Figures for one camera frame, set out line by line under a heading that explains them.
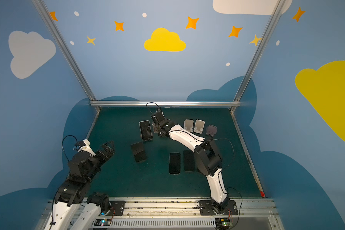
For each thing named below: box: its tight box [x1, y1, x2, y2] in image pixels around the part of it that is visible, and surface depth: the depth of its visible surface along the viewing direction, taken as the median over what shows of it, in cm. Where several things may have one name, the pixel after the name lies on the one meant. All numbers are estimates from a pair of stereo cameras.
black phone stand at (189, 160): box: [183, 149, 195, 172], surface depth 95 cm
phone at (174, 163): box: [168, 152, 181, 175], surface depth 92 cm
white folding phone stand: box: [193, 118, 206, 135], surface depth 106 cm
